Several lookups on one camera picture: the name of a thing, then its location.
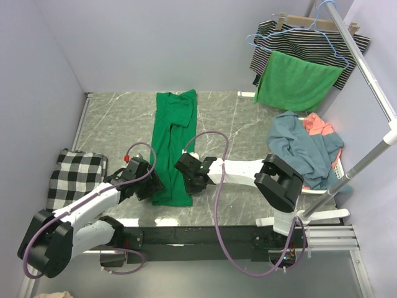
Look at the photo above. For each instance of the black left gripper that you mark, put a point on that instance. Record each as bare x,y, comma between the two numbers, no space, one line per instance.
154,185

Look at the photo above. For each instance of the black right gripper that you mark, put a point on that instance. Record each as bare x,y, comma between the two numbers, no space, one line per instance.
191,190

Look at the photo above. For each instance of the green t-shirt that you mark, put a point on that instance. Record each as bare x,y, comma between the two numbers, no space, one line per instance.
175,125

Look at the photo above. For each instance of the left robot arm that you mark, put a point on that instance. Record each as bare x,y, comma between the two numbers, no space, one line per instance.
53,239

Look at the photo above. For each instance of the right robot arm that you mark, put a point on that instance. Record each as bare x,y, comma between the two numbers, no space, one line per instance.
278,182

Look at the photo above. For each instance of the black white checkered shirt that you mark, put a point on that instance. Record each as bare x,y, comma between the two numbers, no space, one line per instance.
76,174

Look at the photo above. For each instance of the black base beam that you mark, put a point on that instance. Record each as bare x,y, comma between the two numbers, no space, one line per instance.
243,242

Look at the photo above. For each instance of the teal blue garment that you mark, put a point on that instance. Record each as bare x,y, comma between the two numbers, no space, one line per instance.
311,156

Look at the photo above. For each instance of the coral orange garment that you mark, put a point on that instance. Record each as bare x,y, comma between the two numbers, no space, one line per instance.
315,125

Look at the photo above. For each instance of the green towel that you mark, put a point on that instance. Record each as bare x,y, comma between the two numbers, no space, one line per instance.
291,84

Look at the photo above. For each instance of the beige cloth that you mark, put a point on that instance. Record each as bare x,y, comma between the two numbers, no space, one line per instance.
64,294

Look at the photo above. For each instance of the wooden clip hanger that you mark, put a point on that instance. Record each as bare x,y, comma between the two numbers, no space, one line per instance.
303,22

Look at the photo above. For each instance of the black white striped shirt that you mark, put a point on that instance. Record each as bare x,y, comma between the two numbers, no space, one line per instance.
308,46

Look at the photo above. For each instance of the aluminium rail frame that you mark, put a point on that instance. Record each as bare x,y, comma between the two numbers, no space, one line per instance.
311,238

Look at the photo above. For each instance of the blue wire hanger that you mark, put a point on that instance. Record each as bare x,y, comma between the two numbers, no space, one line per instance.
251,37

